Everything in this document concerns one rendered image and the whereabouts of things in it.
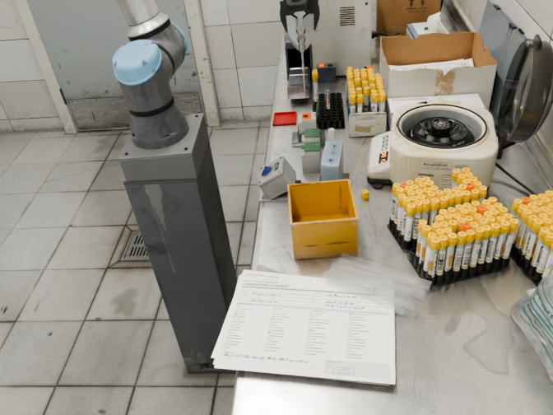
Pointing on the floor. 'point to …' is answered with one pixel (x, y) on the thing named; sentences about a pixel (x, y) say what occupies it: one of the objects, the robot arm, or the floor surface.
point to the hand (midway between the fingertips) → (301, 45)
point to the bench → (508, 361)
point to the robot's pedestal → (188, 258)
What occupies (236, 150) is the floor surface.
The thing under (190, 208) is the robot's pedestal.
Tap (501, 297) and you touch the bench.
